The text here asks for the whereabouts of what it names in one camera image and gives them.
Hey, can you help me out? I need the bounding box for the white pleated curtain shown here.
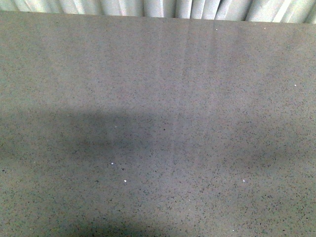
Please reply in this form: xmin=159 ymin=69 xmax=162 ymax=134
xmin=0 ymin=0 xmax=316 ymax=24

